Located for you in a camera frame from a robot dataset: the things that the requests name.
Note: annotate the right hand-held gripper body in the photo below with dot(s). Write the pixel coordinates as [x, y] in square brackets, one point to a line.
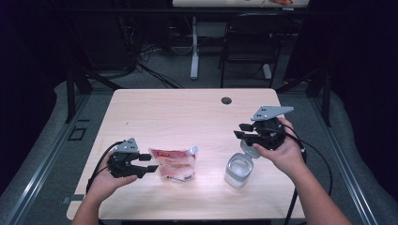
[267, 134]

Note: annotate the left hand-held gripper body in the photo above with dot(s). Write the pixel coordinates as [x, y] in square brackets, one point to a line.
[123, 165]

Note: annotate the clear red printed plastic pouch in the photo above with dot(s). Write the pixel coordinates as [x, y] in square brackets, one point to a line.
[175, 164]

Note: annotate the clear jar with white lid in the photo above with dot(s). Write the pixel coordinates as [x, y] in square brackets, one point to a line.
[238, 172]

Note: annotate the person's left hand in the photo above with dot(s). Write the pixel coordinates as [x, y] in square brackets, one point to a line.
[106, 184]

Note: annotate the person's right hand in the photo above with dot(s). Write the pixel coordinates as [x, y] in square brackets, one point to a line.
[287, 156]

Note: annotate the black table grommet hole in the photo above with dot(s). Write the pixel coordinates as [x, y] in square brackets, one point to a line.
[226, 100]

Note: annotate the white table foot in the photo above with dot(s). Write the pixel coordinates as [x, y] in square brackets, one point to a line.
[267, 72]

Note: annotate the grey tape piece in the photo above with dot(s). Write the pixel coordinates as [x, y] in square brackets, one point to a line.
[70, 198]

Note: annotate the black metal stand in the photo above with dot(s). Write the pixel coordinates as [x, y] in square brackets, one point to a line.
[326, 100]
[70, 93]

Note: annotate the black folding chair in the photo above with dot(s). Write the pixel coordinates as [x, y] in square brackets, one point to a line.
[253, 40]

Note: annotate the white table leg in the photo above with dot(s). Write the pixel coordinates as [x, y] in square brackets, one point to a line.
[194, 56]

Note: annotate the light wooden background table top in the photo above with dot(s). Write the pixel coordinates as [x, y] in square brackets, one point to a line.
[219, 3]

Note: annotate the orange thing on background table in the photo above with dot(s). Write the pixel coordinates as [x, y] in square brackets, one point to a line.
[281, 2]

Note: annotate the aluminium floor rail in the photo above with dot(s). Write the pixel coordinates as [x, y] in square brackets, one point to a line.
[40, 175]
[344, 156]

